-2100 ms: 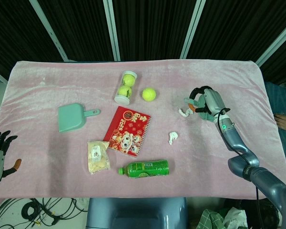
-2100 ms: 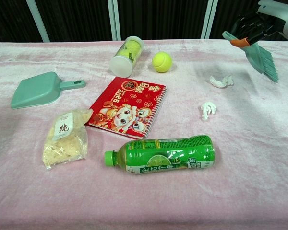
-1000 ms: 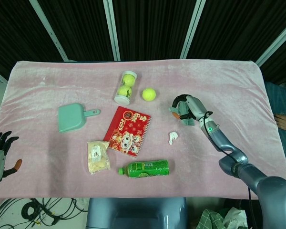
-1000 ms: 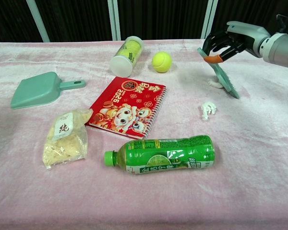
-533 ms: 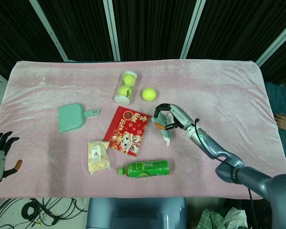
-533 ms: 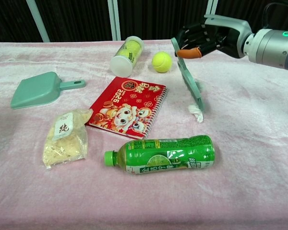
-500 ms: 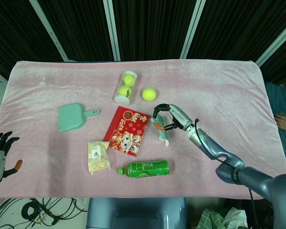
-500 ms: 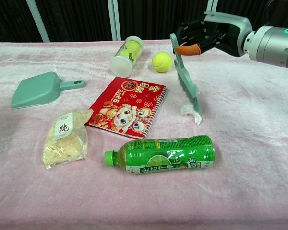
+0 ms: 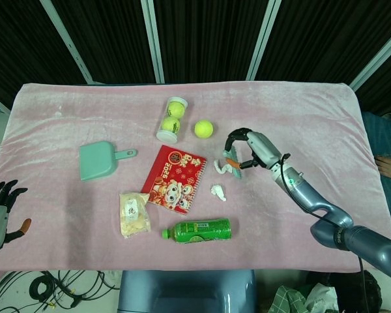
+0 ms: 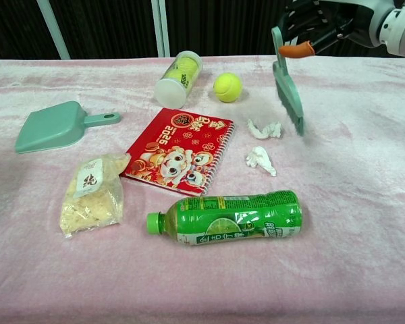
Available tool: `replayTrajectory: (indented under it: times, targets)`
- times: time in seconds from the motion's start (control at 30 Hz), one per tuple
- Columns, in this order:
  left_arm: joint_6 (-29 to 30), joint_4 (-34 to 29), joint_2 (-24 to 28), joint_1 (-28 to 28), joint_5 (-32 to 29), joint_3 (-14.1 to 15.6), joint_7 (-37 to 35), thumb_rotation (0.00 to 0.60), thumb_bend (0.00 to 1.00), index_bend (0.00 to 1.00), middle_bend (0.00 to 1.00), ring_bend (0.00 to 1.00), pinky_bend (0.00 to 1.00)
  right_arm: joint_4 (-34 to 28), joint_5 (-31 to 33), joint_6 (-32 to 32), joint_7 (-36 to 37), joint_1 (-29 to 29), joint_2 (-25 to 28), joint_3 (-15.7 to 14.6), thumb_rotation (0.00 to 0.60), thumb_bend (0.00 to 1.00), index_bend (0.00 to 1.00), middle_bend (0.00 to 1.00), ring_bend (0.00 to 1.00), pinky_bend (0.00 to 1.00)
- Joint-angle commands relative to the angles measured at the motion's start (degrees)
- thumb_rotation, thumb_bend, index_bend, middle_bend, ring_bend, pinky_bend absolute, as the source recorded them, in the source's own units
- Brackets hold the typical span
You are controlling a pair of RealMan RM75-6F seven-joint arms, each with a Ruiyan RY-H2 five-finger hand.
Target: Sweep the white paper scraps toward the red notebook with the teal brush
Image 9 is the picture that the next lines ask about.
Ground pink velvet tablecloth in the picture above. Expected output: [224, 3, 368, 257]
[0, 83, 391, 272]

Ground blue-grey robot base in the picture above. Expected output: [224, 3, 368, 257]
[117, 269, 257, 313]

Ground teal plastic dustpan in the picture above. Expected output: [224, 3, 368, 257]
[78, 140, 138, 183]

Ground red spiral calendar notebook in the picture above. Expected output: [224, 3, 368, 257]
[141, 145, 208, 215]

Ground black floor cables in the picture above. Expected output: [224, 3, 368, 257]
[0, 270, 118, 313]

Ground white plastic bag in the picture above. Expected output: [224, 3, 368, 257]
[304, 282, 340, 313]

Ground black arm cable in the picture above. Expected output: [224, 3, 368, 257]
[278, 152, 369, 288]

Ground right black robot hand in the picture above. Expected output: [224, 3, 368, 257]
[224, 128, 285, 171]

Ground person in blue jeans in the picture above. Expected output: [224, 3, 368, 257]
[361, 112, 391, 216]

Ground white partition frame post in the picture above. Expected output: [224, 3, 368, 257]
[247, 0, 283, 82]
[349, 22, 391, 91]
[38, 0, 94, 84]
[139, 0, 166, 84]

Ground clear tennis ball tube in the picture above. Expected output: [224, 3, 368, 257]
[155, 97, 189, 142]

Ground white tissue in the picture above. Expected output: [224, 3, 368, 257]
[213, 158, 234, 175]
[210, 184, 228, 201]

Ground green checked cloth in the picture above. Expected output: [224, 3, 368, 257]
[272, 285, 310, 313]

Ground clear snack bag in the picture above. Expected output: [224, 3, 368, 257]
[119, 192, 152, 240]

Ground black bag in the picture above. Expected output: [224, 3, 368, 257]
[308, 270, 391, 313]

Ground black pleated curtain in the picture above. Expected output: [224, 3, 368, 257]
[0, 0, 391, 115]

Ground green drink bottle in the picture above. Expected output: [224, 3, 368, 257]
[161, 218, 232, 245]

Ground teal hand brush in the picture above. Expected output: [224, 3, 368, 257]
[222, 145, 245, 180]

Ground yellow tennis ball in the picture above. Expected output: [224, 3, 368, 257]
[168, 101, 186, 119]
[194, 120, 214, 139]
[161, 117, 181, 134]

